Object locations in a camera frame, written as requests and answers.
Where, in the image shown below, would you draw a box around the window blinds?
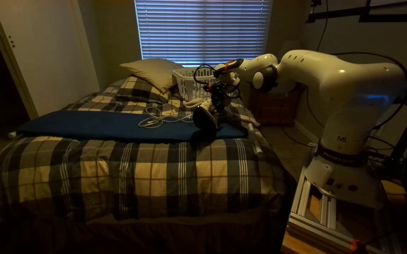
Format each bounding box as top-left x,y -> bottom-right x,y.
132,0 -> 272,68

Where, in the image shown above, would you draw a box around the black overhead rig bar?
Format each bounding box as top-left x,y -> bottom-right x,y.
306,0 -> 407,32

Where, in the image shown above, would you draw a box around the white closet door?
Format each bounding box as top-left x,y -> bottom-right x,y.
0,0 -> 101,119

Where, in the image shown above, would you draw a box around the cream crumpled cloth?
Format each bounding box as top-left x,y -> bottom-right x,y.
180,97 -> 214,115

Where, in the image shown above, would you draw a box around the blue ironing board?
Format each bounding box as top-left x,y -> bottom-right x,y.
16,109 -> 250,144

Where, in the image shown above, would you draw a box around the beige pillow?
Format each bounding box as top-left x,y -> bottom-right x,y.
118,58 -> 183,95

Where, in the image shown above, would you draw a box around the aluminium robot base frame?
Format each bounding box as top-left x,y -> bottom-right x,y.
285,164 -> 402,254

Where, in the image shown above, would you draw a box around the white iron power cord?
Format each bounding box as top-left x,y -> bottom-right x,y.
136,104 -> 194,130

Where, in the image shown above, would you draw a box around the white steam iron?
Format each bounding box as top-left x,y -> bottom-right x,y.
190,104 -> 221,140

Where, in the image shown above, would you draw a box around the white plastic laundry basket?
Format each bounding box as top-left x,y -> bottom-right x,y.
170,68 -> 218,104

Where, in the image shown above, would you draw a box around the brown wooden nightstand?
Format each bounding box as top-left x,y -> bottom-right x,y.
250,84 -> 303,128

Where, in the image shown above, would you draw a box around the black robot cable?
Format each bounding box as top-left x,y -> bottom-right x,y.
300,49 -> 407,143

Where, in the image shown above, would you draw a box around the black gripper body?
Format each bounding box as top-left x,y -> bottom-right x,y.
209,77 -> 240,104

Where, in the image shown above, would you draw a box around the plaid bedspread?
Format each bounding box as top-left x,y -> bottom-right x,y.
0,75 -> 289,228

